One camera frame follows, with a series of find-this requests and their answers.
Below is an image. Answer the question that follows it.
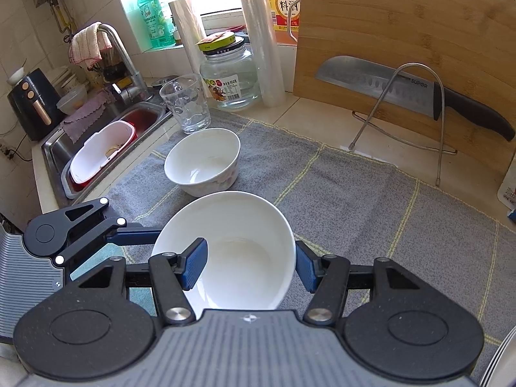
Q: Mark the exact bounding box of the white tub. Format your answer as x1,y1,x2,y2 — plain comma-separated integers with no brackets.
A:
70,121,135,182

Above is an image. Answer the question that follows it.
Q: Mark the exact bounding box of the metal faucet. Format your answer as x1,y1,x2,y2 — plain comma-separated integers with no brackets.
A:
97,24,154,103

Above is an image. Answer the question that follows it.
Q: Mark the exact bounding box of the green detergent bottle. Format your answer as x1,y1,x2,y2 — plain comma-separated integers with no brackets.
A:
135,0,176,49

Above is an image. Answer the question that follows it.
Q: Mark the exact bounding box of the stack of white dishes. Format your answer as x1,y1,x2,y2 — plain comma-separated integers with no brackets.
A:
50,65,87,93

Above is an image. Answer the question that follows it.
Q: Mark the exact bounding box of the short cling film roll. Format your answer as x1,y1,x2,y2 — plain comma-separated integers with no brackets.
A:
168,0,210,79

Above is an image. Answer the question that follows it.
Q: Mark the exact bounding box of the grey checked towel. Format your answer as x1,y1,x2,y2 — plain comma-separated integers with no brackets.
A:
66,107,516,387

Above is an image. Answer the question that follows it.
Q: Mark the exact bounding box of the clear plastic container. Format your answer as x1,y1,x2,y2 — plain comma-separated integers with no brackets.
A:
56,84,87,114

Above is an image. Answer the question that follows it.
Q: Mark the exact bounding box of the glass jar yellow lid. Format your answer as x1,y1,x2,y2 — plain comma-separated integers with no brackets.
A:
199,36,259,110

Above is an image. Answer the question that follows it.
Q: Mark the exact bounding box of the black-handled kitchen knife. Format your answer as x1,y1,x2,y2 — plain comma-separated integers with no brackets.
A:
315,55,516,142

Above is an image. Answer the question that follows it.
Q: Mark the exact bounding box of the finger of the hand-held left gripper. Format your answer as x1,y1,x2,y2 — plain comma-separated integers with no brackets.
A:
56,197,164,267

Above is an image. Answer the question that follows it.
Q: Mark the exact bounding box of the clear glass cup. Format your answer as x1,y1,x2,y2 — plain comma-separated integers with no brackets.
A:
159,73,212,134

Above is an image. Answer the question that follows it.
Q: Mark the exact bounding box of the pink checked dishcloth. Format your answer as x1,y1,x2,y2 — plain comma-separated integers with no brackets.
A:
68,22,114,67

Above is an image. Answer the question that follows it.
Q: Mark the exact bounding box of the large white fruit-print plate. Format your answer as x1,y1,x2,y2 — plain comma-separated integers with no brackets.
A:
480,324,516,387

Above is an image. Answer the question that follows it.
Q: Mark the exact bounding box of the tall cling film roll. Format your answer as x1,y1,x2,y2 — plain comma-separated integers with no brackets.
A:
233,0,286,107

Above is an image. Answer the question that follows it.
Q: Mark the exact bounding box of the yellow hose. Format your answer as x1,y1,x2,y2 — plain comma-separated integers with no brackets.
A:
50,0,73,35

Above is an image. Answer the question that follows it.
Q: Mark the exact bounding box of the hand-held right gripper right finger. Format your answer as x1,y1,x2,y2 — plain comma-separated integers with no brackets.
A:
295,241,424,325

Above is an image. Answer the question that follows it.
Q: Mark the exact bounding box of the white and blue salt bag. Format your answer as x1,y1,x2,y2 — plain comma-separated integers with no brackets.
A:
497,169,516,222

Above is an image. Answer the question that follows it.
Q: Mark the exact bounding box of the steel sink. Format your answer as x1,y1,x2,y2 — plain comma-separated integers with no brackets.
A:
42,97,174,206

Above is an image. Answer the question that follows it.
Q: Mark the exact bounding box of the purple cloth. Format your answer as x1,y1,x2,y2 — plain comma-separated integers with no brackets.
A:
62,93,117,144

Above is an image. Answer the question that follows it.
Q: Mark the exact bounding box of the black air fryer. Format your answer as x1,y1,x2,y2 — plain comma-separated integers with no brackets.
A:
7,68,63,142

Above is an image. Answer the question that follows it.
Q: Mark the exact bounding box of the white bowl with pink flowers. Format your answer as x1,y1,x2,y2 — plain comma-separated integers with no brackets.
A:
164,127,242,198

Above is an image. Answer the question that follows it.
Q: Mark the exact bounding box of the orange cooking wine bottle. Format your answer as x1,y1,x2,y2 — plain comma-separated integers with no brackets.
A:
262,0,303,47

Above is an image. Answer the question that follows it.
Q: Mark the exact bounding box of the metal wire rack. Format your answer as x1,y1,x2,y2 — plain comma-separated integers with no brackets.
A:
349,63,458,187

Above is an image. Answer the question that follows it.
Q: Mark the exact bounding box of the red basin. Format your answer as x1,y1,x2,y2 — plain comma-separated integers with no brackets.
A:
69,107,164,189

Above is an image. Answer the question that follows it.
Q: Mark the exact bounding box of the bamboo cutting board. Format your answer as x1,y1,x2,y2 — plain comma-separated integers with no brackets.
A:
292,0,516,178

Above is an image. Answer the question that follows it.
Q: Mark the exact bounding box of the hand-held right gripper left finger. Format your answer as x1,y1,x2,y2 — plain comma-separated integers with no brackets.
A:
74,237,208,326

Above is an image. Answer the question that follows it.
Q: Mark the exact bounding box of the plain white bowl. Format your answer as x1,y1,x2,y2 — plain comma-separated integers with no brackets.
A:
152,190,298,318

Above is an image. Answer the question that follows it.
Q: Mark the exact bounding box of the orange sachet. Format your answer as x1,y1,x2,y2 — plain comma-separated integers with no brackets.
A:
195,31,236,46

